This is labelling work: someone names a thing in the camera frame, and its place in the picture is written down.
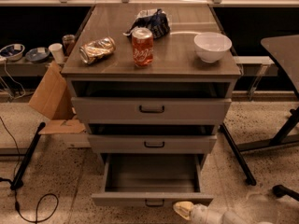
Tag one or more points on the white blue bowl on shelf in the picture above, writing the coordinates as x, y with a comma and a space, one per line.
12, 52

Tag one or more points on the white paper cup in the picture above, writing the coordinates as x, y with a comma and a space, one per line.
56, 49

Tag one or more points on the brown cardboard box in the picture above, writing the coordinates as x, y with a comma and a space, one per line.
52, 100

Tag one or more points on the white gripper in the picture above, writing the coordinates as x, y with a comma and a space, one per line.
202, 214

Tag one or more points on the blue chip bag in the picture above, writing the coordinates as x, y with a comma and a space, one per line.
153, 19

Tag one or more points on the crushed gold soda can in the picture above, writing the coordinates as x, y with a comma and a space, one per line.
96, 50

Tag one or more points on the grey drawer cabinet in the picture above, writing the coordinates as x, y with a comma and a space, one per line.
175, 72

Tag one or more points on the grey drawer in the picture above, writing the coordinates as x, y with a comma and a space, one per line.
151, 180
151, 110
162, 144

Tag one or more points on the black caster foot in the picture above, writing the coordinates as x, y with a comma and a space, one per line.
280, 191

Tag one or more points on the black left stand leg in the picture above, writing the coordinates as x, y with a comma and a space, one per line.
17, 181

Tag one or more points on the grey middle drawer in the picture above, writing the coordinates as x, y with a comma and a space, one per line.
162, 144

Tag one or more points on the black right table leg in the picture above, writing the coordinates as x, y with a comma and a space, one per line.
250, 180

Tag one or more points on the dark side table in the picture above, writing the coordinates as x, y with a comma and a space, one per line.
284, 51

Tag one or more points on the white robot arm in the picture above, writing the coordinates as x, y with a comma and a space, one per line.
229, 217

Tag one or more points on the grey bottom drawer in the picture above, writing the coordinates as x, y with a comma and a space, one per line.
151, 180

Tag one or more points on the brown glass jar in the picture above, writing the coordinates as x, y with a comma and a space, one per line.
69, 42

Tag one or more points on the red soda can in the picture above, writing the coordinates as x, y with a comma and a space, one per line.
142, 42

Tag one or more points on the grey top drawer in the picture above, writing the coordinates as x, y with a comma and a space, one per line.
151, 110

